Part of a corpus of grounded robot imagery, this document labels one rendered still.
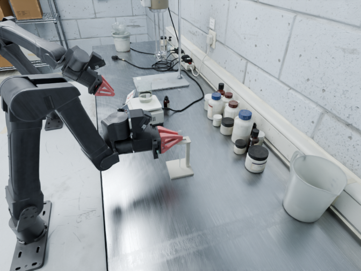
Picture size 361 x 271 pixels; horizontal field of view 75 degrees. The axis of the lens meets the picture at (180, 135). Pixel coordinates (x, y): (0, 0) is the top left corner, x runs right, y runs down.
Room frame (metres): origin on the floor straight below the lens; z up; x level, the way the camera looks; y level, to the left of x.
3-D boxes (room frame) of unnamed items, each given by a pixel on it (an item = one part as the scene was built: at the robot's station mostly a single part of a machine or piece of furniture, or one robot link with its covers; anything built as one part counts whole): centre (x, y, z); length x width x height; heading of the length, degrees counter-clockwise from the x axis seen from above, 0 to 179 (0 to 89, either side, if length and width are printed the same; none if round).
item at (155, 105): (0.90, 0.15, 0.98); 0.12 x 0.12 x 0.01; 20
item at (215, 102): (0.92, -0.16, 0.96); 0.06 x 0.06 x 0.11
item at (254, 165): (0.60, -0.26, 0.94); 0.07 x 0.07 x 0.07
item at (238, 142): (0.68, -0.22, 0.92); 0.04 x 0.04 x 0.04
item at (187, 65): (1.68, -0.01, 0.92); 0.40 x 0.06 x 0.04; 18
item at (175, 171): (0.59, 0.00, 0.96); 0.08 x 0.08 x 0.13; 15
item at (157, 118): (0.89, 0.18, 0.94); 0.22 x 0.13 x 0.08; 110
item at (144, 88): (0.92, 0.15, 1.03); 0.07 x 0.06 x 0.08; 72
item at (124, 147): (0.55, 0.17, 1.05); 0.07 x 0.06 x 0.07; 104
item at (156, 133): (0.57, 0.04, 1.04); 0.09 x 0.07 x 0.07; 104
